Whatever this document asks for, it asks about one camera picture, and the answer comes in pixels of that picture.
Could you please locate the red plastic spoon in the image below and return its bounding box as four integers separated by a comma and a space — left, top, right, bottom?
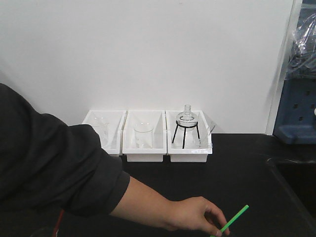
55, 209, 65, 232

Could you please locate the white storage bin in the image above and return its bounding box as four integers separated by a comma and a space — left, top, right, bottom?
165, 110, 213, 162
82, 110, 127, 157
122, 110, 167, 162

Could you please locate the left glass beaker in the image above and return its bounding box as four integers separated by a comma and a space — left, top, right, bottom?
91, 117, 109, 148

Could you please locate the blue plastic rack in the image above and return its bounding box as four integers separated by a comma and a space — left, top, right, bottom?
273, 78, 316, 145

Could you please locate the left white storage bin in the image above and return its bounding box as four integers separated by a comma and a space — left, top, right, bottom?
82, 110, 127, 157

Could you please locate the middle glass beaker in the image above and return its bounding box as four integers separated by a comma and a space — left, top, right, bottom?
134, 122, 154, 149

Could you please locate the clear plastic bag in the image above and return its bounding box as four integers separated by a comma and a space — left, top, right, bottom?
286, 0, 316, 79

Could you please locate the green plastic spoon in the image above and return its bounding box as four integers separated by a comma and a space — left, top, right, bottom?
220, 204, 249, 233

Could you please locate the middle white storage bin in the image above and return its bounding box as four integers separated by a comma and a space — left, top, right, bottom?
122, 110, 167, 162

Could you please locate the person's bare hand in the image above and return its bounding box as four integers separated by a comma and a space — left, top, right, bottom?
161, 196, 231, 237

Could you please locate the glass beaker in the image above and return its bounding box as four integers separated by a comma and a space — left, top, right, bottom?
91, 117, 109, 148
134, 122, 154, 149

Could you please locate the dark sleeved forearm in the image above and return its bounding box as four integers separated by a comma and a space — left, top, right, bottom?
0, 84, 130, 217

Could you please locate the clear plastic sheet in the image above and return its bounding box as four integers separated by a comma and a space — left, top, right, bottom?
198, 116, 217, 149

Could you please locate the black wire tripod stand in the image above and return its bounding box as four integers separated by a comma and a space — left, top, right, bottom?
171, 120, 200, 149

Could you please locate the round glass flask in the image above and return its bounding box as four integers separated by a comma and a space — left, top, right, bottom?
176, 104, 198, 127

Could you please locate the right white storage bin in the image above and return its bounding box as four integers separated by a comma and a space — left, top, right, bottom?
165, 110, 213, 162

